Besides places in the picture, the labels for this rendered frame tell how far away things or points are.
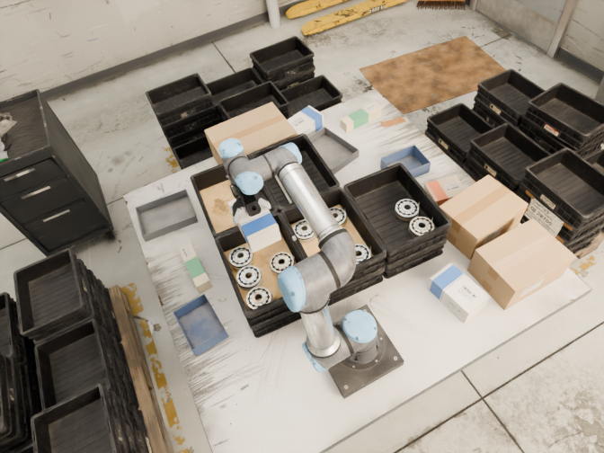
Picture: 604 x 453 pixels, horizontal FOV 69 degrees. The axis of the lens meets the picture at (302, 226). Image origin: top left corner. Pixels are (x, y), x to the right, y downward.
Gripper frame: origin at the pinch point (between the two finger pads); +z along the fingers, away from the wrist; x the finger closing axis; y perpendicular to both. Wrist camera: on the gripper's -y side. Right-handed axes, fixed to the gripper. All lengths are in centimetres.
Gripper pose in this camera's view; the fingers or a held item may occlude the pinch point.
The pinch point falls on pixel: (253, 217)
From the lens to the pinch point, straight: 164.8
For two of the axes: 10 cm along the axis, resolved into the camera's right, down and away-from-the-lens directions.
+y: -4.6, -6.8, 5.7
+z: 1.0, 6.0, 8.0
